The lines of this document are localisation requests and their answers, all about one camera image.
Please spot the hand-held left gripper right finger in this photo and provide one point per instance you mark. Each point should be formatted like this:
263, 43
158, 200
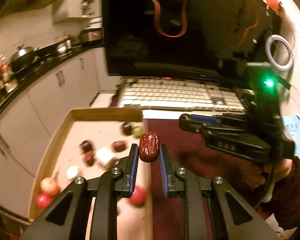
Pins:
163, 170

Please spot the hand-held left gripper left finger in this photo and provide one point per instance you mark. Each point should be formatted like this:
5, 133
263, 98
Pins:
133, 170

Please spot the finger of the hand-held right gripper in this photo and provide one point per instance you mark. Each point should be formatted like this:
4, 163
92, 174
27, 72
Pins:
205, 118
190, 123

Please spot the dark purple grape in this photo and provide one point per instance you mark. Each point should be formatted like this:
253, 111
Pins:
126, 127
113, 163
85, 145

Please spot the small red tomato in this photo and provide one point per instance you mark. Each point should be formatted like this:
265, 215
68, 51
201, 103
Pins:
137, 197
43, 200
49, 185

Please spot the wrinkled red date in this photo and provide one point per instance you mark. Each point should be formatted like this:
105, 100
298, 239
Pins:
118, 145
89, 158
149, 146

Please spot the white cube block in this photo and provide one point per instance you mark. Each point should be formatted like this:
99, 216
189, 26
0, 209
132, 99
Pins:
103, 155
72, 172

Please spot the green grape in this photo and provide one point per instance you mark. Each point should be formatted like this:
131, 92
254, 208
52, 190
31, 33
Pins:
138, 131

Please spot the shallow cardboard box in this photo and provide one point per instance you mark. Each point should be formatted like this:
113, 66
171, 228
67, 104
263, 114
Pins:
65, 140

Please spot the person's right forearm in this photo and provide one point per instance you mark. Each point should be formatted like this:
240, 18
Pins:
292, 200

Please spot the person's right hand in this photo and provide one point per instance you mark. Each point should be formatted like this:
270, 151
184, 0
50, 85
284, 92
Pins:
256, 176

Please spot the white keyboard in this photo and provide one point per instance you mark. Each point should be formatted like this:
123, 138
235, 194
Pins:
177, 95

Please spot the blue paper note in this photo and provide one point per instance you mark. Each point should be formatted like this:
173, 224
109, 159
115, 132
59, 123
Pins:
296, 135

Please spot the black monitor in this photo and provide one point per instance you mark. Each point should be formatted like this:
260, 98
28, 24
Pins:
190, 42

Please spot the white kitchen cabinets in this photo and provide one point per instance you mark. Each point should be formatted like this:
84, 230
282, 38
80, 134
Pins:
52, 92

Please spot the stainless steel pot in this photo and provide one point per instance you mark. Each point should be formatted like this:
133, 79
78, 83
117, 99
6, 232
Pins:
90, 35

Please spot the black kitchen counter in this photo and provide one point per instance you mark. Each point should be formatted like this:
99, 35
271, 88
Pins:
52, 62

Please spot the black frying pan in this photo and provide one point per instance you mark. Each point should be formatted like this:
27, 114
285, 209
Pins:
48, 50

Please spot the steel wok with lid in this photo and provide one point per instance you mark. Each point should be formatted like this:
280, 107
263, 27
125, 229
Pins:
22, 57

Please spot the row of condiment bottles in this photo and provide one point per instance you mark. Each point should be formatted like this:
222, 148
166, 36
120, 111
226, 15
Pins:
2, 77

